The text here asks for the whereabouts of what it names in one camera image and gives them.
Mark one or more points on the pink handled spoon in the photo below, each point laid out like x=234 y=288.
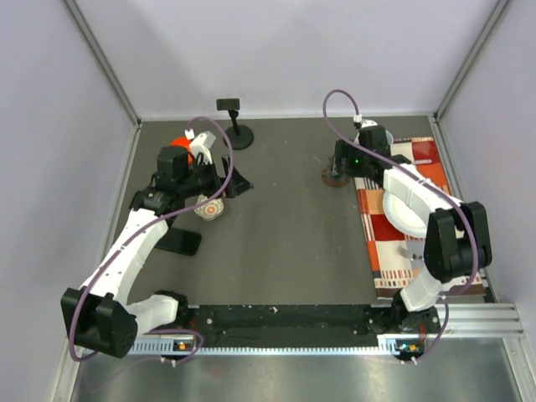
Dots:
x=422 y=162

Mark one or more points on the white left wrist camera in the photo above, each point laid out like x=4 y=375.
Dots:
x=201 y=142

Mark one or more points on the colourful patchwork placemat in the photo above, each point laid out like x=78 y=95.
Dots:
x=391 y=271

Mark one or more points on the patterned floral small bowl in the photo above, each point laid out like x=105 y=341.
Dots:
x=210 y=210

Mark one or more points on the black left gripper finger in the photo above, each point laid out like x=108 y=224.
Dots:
x=228 y=165
x=238 y=184

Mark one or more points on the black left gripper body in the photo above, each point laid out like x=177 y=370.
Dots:
x=203 y=180

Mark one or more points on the black smartphone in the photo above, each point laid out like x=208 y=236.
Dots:
x=180 y=241

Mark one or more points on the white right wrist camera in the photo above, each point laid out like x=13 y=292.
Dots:
x=368 y=124

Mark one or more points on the light blue ceramic cup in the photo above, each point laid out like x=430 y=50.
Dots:
x=389 y=138

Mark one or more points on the orange bowl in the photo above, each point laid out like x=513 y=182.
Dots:
x=181 y=142

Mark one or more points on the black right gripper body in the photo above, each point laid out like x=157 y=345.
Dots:
x=355 y=159

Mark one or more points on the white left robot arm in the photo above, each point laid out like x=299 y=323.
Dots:
x=97 y=315

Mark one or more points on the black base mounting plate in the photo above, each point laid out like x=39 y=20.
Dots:
x=297 y=326

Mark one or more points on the black camera stand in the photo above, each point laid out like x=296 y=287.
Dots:
x=240 y=136

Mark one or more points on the fork with pink handle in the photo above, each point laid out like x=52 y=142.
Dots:
x=408 y=254

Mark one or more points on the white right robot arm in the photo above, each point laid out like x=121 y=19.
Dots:
x=457 y=241

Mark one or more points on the grey metal phone stand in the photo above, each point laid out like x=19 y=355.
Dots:
x=332 y=179

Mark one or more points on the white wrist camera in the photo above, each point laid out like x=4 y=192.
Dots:
x=368 y=124
x=201 y=142

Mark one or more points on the white plate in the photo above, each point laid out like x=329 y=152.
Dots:
x=402 y=217

